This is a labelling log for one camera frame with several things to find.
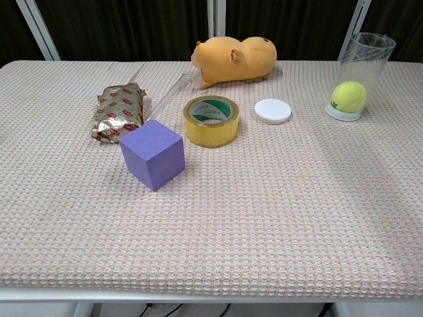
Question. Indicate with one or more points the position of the clear plastic rod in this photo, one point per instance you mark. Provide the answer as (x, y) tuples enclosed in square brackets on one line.
[(168, 95)]

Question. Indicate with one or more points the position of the gold foil snack pack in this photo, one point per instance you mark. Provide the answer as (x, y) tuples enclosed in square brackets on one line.
[(119, 109)]

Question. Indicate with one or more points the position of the orange plush animal toy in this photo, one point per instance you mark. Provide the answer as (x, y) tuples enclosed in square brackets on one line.
[(231, 62)]

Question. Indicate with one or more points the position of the yellow packing tape roll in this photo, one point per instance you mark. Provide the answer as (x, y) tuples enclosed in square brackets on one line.
[(211, 133)]

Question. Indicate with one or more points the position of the grey metal frame post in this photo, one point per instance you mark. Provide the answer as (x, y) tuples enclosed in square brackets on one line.
[(355, 20), (216, 18), (38, 29)]

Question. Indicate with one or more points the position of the black curtain panel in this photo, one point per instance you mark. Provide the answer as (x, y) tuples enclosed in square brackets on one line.
[(403, 26), (297, 23), (132, 29), (13, 33)]

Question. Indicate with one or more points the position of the pink checked tablecloth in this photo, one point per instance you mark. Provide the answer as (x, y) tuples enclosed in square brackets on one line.
[(231, 214)]

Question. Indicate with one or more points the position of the purple foam cube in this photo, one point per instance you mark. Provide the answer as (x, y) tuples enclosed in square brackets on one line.
[(155, 155)]

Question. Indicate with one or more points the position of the white round lid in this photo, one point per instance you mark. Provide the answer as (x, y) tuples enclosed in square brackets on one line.
[(273, 110)]

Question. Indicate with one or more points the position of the yellow tennis ball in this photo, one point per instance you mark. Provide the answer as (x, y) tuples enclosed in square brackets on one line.
[(348, 95)]

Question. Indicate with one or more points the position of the clear plastic cylinder container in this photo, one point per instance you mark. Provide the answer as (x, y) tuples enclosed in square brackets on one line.
[(363, 62)]

